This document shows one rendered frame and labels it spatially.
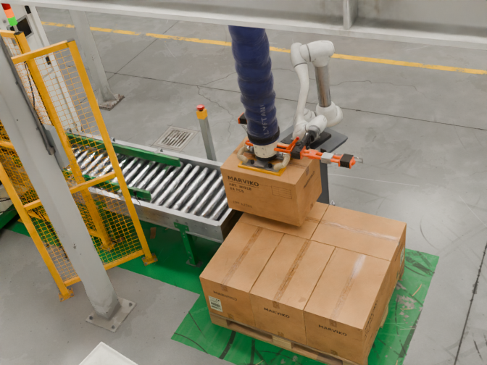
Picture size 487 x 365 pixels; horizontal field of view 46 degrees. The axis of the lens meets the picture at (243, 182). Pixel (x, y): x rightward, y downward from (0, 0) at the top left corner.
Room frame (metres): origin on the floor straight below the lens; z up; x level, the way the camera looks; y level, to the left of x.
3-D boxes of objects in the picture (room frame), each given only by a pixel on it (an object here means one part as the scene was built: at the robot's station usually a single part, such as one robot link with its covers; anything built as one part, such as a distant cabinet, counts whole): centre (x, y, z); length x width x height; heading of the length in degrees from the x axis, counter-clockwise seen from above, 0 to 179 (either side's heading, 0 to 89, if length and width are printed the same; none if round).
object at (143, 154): (4.52, 1.16, 0.60); 1.60 x 0.10 x 0.09; 56
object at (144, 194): (4.08, 1.46, 0.60); 1.60 x 0.10 x 0.09; 56
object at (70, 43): (3.41, 1.28, 1.05); 0.87 x 0.10 x 2.10; 108
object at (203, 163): (4.37, 0.83, 0.50); 2.31 x 0.05 x 0.19; 56
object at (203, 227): (3.83, 1.20, 0.50); 2.31 x 0.05 x 0.19; 56
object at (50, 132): (3.11, 1.18, 1.62); 0.20 x 0.05 x 0.30; 56
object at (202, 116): (4.18, 0.24, 0.50); 0.07 x 0.07 x 1.00; 56
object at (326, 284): (2.82, -0.34, 0.34); 1.20 x 1.00 x 0.40; 56
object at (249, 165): (3.18, -0.15, 1.09); 0.34 x 0.10 x 0.05; 55
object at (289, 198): (3.26, -0.21, 0.87); 0.60 x 0.40 x 0.40; 55
